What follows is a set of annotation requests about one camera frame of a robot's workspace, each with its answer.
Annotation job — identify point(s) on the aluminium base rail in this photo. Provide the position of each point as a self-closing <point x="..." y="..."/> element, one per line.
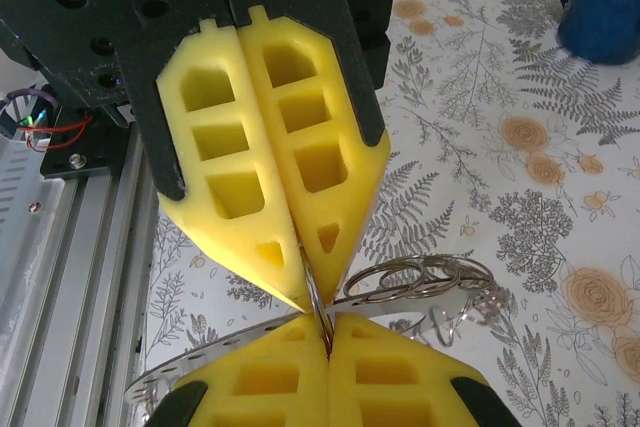
<point x="75" y="297"/>

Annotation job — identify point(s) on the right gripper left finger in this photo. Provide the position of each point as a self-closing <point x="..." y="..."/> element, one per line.
<point x="215" y="382"/>

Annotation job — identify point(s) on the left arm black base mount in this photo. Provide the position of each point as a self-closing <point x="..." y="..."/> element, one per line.
<point x="95" y="162"/>

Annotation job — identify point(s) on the dark blue enamel mug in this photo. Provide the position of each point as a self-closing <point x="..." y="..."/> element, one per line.
<point x="605" y="12"/>

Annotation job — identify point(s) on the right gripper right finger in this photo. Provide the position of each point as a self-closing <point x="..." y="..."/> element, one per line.
<point x="345" y="377"/>

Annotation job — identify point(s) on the silver key holder disc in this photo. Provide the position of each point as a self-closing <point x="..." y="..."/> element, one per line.
<point x="390" y="303"/>

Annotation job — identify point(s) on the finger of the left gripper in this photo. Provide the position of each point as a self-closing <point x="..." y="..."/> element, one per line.
<point x="172" y="92"/>
<point x="355" y="182"/>

